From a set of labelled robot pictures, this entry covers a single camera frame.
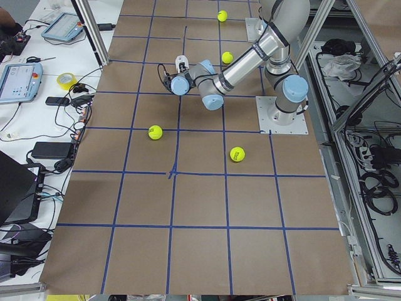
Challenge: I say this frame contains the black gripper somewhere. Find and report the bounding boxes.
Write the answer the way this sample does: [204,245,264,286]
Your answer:
[178,65,190,78]

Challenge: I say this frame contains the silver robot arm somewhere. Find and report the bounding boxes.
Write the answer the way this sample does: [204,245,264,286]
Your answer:
[163,1,310,115]

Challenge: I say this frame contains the yellow tennis ball near base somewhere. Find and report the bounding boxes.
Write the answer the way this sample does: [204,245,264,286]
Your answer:
[221,51,234,65]

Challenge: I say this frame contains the yellow tennis ball far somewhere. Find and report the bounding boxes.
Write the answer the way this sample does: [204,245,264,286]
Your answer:
[217,10,228,23]

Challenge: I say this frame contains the yellow tennis ball mid table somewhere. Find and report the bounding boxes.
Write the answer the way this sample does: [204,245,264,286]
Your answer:
[148,125,163,140]

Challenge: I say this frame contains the tennis ball with black print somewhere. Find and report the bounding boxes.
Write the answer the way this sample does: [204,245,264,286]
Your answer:
[229,146,246,162]

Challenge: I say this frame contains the yellow tape roll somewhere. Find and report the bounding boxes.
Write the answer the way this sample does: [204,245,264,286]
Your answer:
[56,72,78,91]

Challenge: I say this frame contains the far teach pendant tablet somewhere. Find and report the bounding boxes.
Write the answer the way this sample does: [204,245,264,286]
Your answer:
[41,13,83,42]

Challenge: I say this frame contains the teach pendant tablet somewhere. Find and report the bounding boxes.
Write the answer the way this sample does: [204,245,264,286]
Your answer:
[1,63,43,104]
[41,13,83,42]

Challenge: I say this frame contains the black phone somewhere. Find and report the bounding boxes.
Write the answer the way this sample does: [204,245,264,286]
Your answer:
[45,97,70,107]

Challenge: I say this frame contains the black cloth bundle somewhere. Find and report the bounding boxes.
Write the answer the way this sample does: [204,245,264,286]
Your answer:
[321,39,356,56]

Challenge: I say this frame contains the white crumpled cloth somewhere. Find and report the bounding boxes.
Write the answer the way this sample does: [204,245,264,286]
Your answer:
[323,55,362,81]

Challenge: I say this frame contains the black power adapter brick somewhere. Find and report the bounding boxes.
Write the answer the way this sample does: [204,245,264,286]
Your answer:
[31,142,72,159]

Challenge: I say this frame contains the near teach pendant tablet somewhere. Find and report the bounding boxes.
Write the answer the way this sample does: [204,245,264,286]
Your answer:
[1,63,43,104]

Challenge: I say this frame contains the black laptop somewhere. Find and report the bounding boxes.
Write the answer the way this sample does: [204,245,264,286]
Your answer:
[1,152,44,226]

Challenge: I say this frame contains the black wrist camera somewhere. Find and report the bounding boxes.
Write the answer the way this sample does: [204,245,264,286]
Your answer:
[162,73,172,93]

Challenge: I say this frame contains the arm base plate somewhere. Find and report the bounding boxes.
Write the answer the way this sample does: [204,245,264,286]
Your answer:
[245,18,263,42]
[256,96,308,135]

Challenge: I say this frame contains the aluminium frame post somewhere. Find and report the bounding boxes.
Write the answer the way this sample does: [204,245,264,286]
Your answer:
[71,0,109,67]

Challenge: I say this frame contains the black handled scissors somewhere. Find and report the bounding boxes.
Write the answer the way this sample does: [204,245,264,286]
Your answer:
[26,56,55,63]

